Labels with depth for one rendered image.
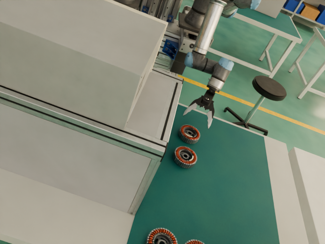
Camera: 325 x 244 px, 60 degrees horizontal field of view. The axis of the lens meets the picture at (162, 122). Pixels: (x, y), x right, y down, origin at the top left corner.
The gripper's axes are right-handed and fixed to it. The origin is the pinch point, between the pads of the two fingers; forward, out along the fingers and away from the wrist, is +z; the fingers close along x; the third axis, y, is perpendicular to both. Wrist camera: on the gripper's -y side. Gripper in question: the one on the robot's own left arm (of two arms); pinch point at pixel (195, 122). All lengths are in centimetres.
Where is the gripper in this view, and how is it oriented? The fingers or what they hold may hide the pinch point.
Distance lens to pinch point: 147.5
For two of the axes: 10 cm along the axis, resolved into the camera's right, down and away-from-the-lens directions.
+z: -4.4, 8.8, 1.7
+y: 1.6, -1.1, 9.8
